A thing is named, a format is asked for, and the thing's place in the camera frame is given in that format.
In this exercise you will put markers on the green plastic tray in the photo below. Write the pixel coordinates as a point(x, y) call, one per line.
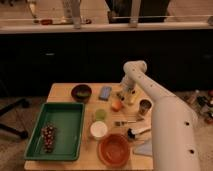
point(67, 118)

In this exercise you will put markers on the dark brown bowl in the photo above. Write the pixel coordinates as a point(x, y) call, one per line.
point(81, 93)

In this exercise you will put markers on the grey folded cloth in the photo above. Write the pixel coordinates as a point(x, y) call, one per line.
point(143, 148)

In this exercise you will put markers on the orange fruit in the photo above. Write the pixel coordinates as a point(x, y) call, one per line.
point(116, 105)

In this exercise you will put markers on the small green cup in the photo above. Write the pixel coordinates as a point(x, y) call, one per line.
point(100, 115)

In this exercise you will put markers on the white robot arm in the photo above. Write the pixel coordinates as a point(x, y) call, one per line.
point(172, 122)

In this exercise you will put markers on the metal cup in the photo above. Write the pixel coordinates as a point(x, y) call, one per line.
point(144, 106)

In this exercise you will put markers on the bunch of red grapes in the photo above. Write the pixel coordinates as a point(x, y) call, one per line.
point(48, 136)

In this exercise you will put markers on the small red dish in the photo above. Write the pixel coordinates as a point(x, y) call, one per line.
point(46, 22)

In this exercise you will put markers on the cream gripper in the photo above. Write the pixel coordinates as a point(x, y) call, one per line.
point(128, 96)

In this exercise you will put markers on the white cup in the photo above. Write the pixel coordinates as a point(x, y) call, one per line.
point(98, 129)

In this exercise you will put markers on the blue sponge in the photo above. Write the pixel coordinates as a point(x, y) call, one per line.
point(105, 93)

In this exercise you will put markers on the orange plastic bowl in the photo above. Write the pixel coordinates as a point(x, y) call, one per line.
point(114, 150)

